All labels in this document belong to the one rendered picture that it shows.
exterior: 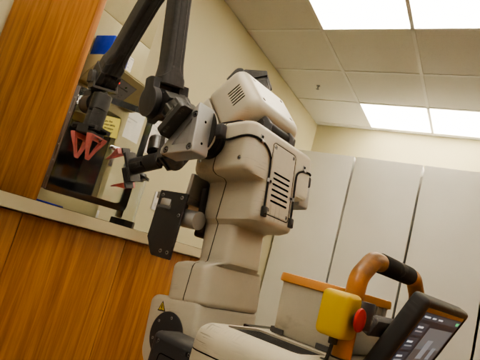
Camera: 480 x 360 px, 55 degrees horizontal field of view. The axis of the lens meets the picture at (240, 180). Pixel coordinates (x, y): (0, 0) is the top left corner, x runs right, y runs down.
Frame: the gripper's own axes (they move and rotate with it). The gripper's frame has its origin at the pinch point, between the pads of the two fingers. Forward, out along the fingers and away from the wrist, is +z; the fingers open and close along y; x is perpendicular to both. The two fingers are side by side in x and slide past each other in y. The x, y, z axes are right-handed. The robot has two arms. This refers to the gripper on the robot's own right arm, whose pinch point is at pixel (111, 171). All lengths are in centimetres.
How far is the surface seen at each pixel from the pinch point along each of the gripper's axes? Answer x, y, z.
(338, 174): -312, -6, -37
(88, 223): 16.3, -16.9, 0.4
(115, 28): -18, 58, -1
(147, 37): -37, 59, -4
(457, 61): -213, 51, -144
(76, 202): -9.8, -6.9, 24.6
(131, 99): -25.0, 30.9, 2.0
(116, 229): 3.7, -20.3, -0.6
